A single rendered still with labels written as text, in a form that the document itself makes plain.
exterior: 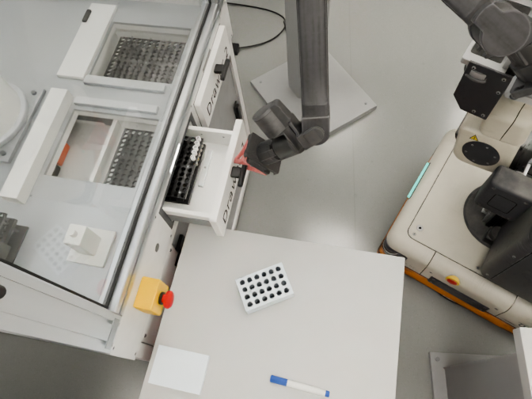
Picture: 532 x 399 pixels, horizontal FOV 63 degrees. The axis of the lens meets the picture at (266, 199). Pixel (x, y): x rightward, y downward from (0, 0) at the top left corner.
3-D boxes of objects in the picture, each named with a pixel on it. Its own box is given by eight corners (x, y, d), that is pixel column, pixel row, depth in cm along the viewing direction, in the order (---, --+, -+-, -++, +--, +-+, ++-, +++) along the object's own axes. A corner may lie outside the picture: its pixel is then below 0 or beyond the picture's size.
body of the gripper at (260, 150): (247, 134, 102) (267, 123, 97) (278, 153, 108) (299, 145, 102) (241, 157, 100) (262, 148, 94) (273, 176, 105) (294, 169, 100)
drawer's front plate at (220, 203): (248, 141, 121) (242, 118, 111) (223, 237, 110) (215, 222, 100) (241, 140, 121) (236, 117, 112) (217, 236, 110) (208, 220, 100)
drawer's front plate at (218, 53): (230, 51, 135) (225, 24, 125) (208, 128, 124) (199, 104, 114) (226, 51, 136) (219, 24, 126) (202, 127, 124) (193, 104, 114)
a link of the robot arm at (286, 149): (302, 157, 93) (312, 141, 97) (283, 133, 91) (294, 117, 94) (280, 165, 99) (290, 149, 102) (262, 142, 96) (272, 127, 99)
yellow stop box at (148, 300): (172, 286, 103) (163, 279, 97) (163, 317, 101) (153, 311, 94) (152, 283, 104) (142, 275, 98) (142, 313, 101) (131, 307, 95)
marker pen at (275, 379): (329, 390, 99) (330, 390, 97) (328, 398, 98) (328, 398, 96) (271, 374, 101) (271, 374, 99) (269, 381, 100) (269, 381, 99)
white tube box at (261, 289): (282, 266, 111) (281, 261, 108) (294, 296, 108) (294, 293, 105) (237, 283, 111) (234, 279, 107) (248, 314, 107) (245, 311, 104)
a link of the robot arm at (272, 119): (327, 138, 89) (328, 120, 96) (294, 94, 85) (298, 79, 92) (281, 165, 95) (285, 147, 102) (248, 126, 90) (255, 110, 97)
